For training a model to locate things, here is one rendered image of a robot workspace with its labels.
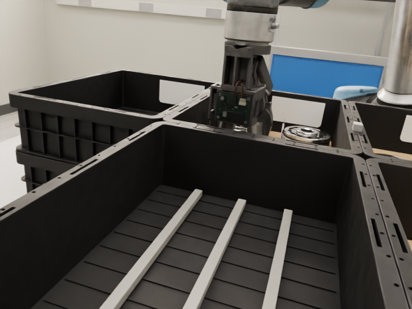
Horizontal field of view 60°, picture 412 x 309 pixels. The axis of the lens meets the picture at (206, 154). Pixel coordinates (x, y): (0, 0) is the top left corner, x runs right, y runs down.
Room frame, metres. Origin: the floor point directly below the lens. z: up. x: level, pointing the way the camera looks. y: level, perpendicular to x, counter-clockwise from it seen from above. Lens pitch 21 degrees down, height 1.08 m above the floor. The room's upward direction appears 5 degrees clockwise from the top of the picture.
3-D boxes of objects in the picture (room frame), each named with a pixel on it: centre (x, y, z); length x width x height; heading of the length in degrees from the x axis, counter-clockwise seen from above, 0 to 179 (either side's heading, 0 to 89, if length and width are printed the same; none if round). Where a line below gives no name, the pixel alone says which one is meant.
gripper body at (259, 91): (0.56, -0.05, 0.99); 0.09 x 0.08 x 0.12; 158
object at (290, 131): (0.76, -0.22, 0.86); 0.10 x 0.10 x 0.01
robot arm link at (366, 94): (1.03, -0.42, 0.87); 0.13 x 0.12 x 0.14; 39
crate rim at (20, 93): (0.76, 0.17, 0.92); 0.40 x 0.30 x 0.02; 164
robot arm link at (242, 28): (0.56, -0.05, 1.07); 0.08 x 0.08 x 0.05
